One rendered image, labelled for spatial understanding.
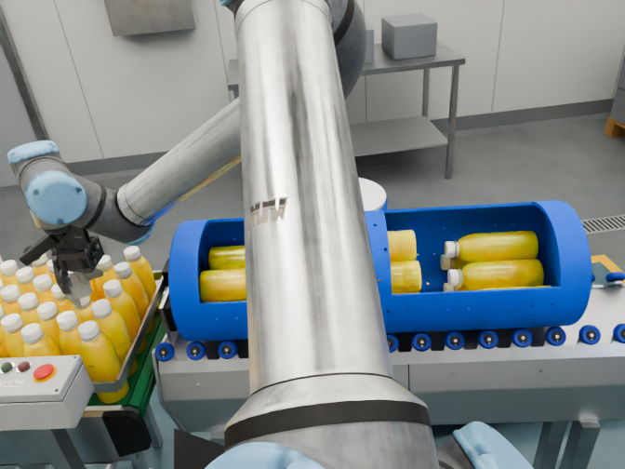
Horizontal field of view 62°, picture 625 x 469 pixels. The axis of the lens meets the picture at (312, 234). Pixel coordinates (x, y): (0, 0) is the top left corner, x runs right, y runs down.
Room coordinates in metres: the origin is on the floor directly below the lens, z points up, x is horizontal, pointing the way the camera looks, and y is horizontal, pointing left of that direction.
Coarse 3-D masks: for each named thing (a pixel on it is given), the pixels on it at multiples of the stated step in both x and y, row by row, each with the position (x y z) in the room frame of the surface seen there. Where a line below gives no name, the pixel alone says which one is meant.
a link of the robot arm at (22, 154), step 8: (24, 144) 0.98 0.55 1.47; (32, 144) 0.97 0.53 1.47; (40, 144) 0.96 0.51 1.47; (48, 144) 0.96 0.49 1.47; (56, 144) 0.98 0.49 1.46; (16, 152) 0.93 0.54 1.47; (24, 152) 0.93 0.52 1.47; (32, 152) 0.92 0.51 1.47; (40, 152) 0.93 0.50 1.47; (48, 152) 0.94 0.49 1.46; (56, 152) 0.96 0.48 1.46; (8, 160) 0.93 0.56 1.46; (16, 160) 0.92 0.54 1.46; (24, 160) 0.92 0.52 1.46; (32, 160) 0.91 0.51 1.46; (16, 168) 0.92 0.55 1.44; (16, 176) 0.92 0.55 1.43
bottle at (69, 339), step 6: (78, 324) 0.89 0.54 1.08; (60, 330) 0.88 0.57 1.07; (66, 330) 0.87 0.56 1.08; (72, 330) 0.87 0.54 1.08; (60, 336) 0.87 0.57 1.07; (66, 336) 0.86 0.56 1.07; (72, 336) 0.86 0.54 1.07; (78, 336) 0.87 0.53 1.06; (60, 342) 0.86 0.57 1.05; (66, 342) 0.86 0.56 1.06; (72, 342) 0.86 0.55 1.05; (78, 342) 0.86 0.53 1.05; (60, 348) 0.86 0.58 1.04; (66, 348) 0.86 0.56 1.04; (72, 348) 0.85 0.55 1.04; (78, 348) 0.86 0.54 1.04; (66, 354) 0.86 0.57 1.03; (72, 354) 0.85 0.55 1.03; (78, 354) 0.86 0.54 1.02
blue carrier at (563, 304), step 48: (192, 240) 0.96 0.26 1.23; (240, 240) 1.12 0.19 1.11; (384, 240) 0.90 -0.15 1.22; (432, 240) 1.09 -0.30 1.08; (576, 240) 0.86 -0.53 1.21; (192, 288) 0.87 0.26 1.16; (384, 288) 0.84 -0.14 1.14; (432, 288) 1.03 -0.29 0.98; (528, 288) 0.81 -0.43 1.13; (576, 288) 0.80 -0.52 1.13; (192, 336) 0.87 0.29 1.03; (240, 336) 0.87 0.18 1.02
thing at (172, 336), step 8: (168, 296) 1.01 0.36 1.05; (160, 304) 0.97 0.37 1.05; (168, 304) 0.97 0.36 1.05; (160, 312) 0.95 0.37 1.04; (168, 312) 0.96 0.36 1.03; (168, 320) 0.96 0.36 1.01; (168, 328) 0.95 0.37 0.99; (176, 328) 0.96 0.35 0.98; (168, 336) 0.95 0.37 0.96; (176, 336) 0.98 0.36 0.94
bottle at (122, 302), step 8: (112, 296) 0.97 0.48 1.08; (120, 296) 0.98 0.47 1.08; (128, 296) 1.00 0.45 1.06; (112, 304) 0.97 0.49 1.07; (120, 304) 0.97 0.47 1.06; (128, 304) 0.98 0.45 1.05; (120, 312) 0.96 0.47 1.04; (128, 312) 0.97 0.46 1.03; (136, 312) 0.99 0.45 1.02; (128, 320) 0.97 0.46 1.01; (136, 320) 0.98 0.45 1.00; (128, 328) 0.96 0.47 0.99; (136, 328) 0.98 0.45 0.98; (144, 344) 0.98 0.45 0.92
